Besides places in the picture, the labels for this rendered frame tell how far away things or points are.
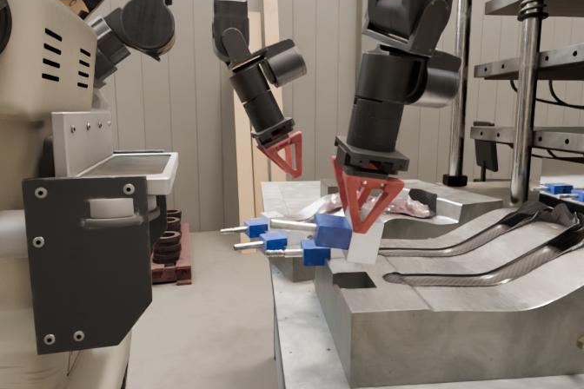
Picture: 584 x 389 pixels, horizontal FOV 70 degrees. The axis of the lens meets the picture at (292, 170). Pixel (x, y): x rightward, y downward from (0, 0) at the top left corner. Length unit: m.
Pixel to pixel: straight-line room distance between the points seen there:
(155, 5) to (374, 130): 0.40
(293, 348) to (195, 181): 3.36
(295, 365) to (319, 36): 3.68
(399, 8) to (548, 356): 0.42
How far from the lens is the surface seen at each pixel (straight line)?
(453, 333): 0.53
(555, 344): 0.59
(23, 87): 0.42
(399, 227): 0.85
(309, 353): 0.57
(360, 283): 0.59
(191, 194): 3.90
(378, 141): 0.47
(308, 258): 0.62
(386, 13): 0.47
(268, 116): 0.72
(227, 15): 0.72
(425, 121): 4.47
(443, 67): 0.53
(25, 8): 0.42
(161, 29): 0.70
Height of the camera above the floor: 1.10
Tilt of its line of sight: 8 degrees down
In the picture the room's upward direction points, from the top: straight up
